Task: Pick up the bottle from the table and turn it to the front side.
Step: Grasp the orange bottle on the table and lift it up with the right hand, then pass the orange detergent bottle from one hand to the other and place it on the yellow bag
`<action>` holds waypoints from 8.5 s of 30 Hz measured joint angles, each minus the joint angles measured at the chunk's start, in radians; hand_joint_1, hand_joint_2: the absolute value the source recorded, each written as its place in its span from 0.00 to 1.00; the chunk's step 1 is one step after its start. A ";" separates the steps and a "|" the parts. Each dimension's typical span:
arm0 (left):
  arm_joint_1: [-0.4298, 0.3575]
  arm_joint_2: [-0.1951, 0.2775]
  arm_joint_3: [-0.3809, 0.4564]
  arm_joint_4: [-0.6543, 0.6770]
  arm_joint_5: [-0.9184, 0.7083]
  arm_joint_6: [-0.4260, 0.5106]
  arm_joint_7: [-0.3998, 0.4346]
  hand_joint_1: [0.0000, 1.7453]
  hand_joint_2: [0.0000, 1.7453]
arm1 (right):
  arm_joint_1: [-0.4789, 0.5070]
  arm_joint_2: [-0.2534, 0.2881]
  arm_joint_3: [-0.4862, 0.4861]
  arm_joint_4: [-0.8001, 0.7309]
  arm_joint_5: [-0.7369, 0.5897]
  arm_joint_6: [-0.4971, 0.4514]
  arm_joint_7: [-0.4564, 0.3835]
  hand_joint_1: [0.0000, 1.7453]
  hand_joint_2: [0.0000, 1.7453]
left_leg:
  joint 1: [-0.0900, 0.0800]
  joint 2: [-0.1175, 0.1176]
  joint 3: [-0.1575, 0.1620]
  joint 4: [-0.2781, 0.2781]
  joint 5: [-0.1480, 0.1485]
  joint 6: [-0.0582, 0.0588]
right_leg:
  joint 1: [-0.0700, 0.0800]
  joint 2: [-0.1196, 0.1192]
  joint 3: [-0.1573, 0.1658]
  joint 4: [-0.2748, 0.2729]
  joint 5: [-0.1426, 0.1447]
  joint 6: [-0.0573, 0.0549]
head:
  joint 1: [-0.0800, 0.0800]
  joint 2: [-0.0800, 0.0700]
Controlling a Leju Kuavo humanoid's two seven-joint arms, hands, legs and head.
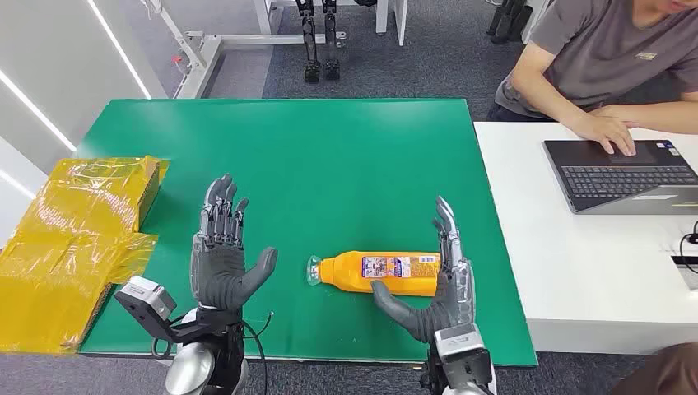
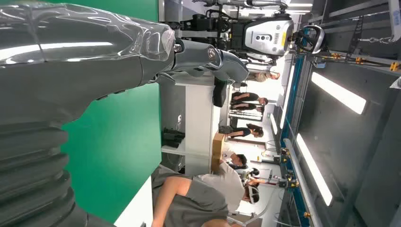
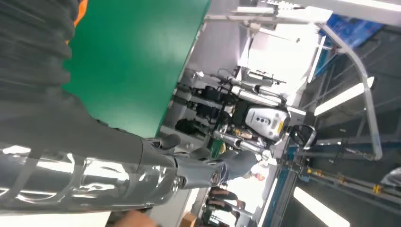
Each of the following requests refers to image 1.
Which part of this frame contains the person's right hand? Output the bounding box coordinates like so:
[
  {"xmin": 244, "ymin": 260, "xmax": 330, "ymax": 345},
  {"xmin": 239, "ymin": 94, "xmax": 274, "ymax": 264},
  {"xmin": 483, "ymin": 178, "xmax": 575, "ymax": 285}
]
[{"xmin": 570, "ymin": 111, "xmax": 638, "ymax": 157}]

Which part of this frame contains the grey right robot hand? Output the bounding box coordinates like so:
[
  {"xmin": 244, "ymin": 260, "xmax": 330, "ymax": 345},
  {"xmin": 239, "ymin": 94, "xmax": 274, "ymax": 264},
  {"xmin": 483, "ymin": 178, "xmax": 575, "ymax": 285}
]
[{"xmin": 371, "ymin": 196, "xmax": 477, "ymax": 346}]

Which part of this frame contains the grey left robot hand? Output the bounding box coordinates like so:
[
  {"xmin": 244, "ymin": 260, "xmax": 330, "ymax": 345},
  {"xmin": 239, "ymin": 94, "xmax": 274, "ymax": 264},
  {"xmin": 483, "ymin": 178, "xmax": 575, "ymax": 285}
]
[{"xmin": 188, "ymin": 174, "xmax": 278, "ymax": 313}]

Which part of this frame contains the orange bottle with clear cap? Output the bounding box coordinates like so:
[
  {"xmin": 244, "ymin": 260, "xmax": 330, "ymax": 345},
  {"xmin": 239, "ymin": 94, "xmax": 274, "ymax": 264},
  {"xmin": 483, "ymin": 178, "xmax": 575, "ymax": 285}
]
[{"xmin": 305, "ymin": 249, "xmax": 442, "ymax": 299}]

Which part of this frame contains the black laptop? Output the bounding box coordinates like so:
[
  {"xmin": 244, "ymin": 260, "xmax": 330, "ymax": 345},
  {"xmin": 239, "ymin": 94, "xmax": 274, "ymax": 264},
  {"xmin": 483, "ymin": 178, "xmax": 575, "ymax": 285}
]
[{"xmin": 542, "ymin": 138, "xmax": 698, "ymax": 216}]

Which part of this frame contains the person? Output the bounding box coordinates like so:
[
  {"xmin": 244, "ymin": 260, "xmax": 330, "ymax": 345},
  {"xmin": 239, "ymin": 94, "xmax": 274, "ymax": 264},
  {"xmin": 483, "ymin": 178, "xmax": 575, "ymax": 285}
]
[
  {"xmin": 610, "ymin": 342, "xmax": 698, "ymax": 395},
  {"xmin": 486, "ymin": 0, "xmax": 698, "ymax": 157}
]

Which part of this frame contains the white desk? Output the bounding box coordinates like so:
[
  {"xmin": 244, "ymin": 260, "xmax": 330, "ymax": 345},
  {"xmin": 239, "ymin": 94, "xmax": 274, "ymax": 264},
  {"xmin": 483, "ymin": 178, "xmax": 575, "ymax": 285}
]
[{"xmin": 472, "ymin": 120, "xmax": 698, "ymax": 356}]

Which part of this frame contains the black equipment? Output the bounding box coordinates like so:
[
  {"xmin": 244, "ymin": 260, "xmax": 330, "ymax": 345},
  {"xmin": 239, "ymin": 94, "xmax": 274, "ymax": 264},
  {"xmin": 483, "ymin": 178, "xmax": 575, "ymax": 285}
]
[{"xmin": 486, "ymin": 0, "xmax": 534, "ymax": 46}]

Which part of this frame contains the green table mat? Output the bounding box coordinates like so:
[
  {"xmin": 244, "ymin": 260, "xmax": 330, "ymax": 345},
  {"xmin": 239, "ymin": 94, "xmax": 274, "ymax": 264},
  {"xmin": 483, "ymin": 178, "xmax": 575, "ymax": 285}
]
[{"xmin": 77, "ymin": 98, "xmax": 539, "ymax": 368}]

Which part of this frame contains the yellow plastic wrapped box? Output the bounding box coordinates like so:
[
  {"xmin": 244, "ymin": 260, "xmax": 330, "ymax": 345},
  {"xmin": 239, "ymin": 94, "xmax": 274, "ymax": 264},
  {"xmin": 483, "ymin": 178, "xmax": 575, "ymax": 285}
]
[{"xmin": 0, "ymin": 155, "xmax": 170, "ymax": 356}]

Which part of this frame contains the white table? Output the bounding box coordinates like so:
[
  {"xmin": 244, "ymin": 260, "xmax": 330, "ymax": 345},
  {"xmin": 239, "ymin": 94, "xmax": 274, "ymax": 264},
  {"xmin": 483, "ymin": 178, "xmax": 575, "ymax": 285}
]
[{"xmin": 253, "ymin": 0, "xmax": 409, "ymax": 47}]

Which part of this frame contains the black robot leg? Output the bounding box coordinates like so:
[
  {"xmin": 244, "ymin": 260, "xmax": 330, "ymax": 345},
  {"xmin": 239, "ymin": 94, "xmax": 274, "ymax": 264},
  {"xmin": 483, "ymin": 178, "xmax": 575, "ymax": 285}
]
[
  {"xmin": 321, "ymin": 0, "xmax": 343, "ymax": 81},
  {"xmin": 295, "ymin": 0, "xmax": 323, "ymax": 84}
]

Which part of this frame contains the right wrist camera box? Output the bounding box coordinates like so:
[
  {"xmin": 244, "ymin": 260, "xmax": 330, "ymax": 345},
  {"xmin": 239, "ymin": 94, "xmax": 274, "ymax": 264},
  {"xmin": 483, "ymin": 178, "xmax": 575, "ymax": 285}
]
[{"xmin": 434, "ymin": 323, "xmax": 494, "ymax": 389}]

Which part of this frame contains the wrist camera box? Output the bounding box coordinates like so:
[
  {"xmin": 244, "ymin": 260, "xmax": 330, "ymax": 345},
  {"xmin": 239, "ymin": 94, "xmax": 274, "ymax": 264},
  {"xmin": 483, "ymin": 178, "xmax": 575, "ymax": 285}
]
[
  {"xmin": 114, "ymin": 276, "xmax": 179, "ymax": 342},
  {"xmin": 434, "ymin": 323, "xmax": 494, "ymax": 389}
]

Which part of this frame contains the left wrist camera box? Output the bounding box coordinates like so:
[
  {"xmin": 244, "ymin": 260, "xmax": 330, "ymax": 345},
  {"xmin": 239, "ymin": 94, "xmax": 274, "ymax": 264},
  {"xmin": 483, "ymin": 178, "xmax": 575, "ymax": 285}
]
[{"xmin": 114, "ymin": 276, "xmax": 179, "ymax": 342}]

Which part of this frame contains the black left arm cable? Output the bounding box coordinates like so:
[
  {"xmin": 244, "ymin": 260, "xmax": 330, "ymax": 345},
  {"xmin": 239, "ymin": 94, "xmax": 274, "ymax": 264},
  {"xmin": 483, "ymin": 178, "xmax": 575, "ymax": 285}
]
[{"xmin": 240, "ymin": 311, "xmax": 274, "ymax": 395}]

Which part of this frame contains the black power cable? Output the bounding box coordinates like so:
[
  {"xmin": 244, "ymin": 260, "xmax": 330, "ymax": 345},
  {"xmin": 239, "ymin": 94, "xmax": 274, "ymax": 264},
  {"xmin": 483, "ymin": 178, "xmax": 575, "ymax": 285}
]
[{"xmin": 678, "ymin": 221, "xmax": 698, "ymax": 276}]

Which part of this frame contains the white metal frame stand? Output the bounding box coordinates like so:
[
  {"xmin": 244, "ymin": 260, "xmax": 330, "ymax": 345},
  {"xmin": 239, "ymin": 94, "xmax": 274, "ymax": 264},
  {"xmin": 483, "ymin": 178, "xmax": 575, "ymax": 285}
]
[{"xmin": 138, "ymin": 0, "xmax": 347, "ymax": 100}]

